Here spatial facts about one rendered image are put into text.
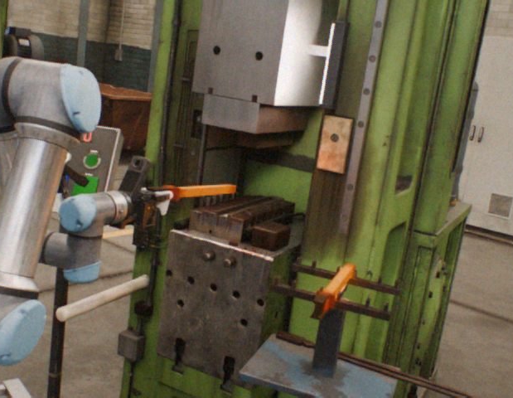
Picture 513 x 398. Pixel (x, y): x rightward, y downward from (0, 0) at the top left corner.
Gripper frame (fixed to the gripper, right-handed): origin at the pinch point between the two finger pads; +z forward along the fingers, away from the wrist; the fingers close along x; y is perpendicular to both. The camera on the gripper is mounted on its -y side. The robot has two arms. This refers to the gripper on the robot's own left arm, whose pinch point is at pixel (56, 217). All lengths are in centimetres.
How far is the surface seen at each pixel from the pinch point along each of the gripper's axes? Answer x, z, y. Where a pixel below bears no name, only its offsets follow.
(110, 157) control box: -10.5, -17.2, -21.0
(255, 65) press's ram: 27, -54, -48
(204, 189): 40, -18, -26
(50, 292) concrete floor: -160, 93, -62
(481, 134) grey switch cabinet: -200, -14, -533
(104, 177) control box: -8.1, -11.1, -18.4
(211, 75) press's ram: 14, -49, -41
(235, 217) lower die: 27, -6, -48
